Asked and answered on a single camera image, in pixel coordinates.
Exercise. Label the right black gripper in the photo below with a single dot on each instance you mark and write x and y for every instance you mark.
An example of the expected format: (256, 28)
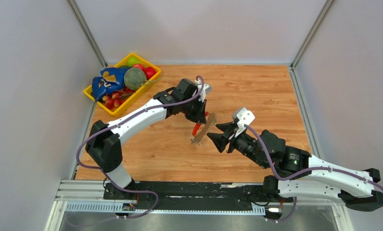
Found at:
(221, 140)

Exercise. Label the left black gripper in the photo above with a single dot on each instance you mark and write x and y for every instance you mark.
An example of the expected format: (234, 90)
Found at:
(199, 117)

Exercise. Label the metal key holder red handle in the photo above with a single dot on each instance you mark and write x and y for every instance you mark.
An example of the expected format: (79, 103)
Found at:
(200, 130)

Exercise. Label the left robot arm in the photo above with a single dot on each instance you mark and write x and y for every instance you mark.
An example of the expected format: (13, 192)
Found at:
(104, 144)

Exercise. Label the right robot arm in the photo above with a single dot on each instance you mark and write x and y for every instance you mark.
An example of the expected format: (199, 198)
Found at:
(297, 173)

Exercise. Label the red tomato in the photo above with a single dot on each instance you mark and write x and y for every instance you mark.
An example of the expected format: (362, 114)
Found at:
(149, 72)

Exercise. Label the green melon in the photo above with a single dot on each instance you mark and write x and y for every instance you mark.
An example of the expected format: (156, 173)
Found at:
(134, 78)

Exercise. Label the red apple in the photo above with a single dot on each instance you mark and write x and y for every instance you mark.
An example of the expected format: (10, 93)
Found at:
(139, 66)

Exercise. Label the green apple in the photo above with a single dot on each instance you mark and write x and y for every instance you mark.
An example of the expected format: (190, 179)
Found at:
(132, 60)

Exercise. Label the bunch of red cherries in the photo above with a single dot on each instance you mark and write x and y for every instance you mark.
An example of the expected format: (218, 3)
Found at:
(115, 99)

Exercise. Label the blue snack bag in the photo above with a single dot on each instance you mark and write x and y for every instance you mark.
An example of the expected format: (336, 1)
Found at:
(111, 79)

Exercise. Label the yellow plastic bin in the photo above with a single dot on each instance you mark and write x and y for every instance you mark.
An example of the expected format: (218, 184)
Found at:
(123, 63)

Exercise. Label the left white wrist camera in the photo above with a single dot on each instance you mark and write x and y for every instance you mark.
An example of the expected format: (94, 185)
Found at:
(202, 90)

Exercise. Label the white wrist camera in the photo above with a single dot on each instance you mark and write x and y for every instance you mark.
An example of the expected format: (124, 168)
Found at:
(241, 118)
(202, 90)

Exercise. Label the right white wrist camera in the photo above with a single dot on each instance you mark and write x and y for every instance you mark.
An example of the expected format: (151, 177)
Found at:
(241, 118)

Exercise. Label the left frame post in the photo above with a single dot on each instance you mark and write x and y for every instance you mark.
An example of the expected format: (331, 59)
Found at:
(87, 32)

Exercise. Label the frame post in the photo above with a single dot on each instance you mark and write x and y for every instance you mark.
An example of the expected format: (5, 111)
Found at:
(312, 32)
(87, 32)

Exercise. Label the right frame post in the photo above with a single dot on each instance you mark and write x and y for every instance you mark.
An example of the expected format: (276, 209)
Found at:
(312, 32)

